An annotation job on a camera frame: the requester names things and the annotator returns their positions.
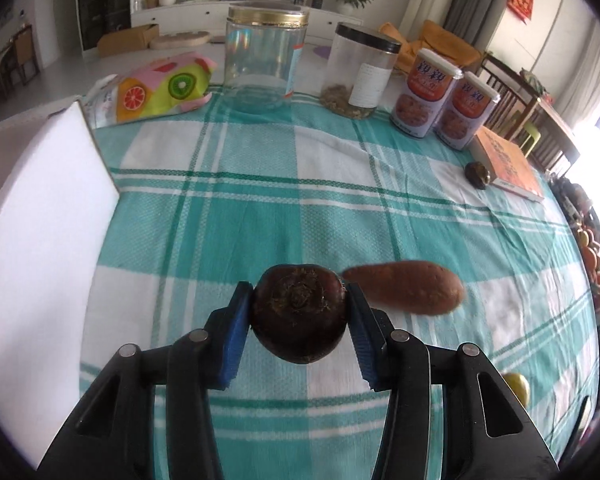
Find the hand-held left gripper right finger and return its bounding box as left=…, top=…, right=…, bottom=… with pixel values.
left=347, top=282, right=561, bottom=480

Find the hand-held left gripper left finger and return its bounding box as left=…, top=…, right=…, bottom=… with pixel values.
left=39, top=281, right=255, bottom=480

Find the dark brown water chestnut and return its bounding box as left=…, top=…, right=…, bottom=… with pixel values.
left=465, top=161, right=492, bottom=191
left=250, top=264, right=352, bottom=365

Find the white cardboard box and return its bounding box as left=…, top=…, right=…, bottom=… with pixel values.
left=0, top=100, right=121, bottom=471

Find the brown sweet potato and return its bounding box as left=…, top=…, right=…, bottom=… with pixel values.
left=341, top=260, right=466, bottom=317

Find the teal checked tablecloth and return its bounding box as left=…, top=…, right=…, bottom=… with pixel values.
left=77, top=85, right=600, bottom=480

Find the yellow-green pear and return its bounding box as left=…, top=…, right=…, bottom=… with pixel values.
left=502, top=372, right=531, bottom=408

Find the orange book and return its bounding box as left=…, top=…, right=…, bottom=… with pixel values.
left=467, top=126, right=546, bottom=203

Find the tray of mixed fruit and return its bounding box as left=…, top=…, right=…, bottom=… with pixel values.
left=577, top=225, right=600, bottom=296

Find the red labelled can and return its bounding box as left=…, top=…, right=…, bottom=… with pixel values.
left=434, top=71, right=502, bottom=151
left=390, top=48, right=463, bottom=139

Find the fruit print packet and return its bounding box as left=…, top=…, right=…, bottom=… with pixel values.
left=89, top=54, right=217, bottom=128

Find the green stool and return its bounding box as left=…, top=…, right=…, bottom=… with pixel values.
left=520, top=122, right=541, bottom=158

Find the black lid clear jar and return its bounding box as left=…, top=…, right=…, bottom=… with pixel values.
left=320, top=22, right=402, bottom=120

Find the gold lid clear jar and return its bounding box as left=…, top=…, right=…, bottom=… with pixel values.
left=223, top=4, right=311, bottom=113

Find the dark wooden chair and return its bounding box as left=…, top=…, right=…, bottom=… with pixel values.
left=480, top=52, right=541, bottom=136
left=522, top=97, right=581, bottom=176

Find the orange lounge chair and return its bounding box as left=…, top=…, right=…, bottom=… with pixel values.
left=380, top=20, right=483, bottom=73

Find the brown cardboard box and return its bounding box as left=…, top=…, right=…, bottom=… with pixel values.
left=96, top=24, right=160, bottom=57

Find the white television cabinet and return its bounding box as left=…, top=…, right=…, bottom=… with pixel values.
left=130, top=0, right=366, bottom=43

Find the wooden dining chair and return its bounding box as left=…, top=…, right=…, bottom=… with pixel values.
left=7, top=25, right=41, bottom=86

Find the white curtain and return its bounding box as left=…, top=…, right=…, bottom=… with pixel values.
left=555, top=25, right=600, bottom=131

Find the grey curtain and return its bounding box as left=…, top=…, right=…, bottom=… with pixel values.
left=442, top=0, right=513, bottom=53

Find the black glass cabinet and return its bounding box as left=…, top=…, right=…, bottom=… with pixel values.
left=76, top=0, right=132, bottom=53

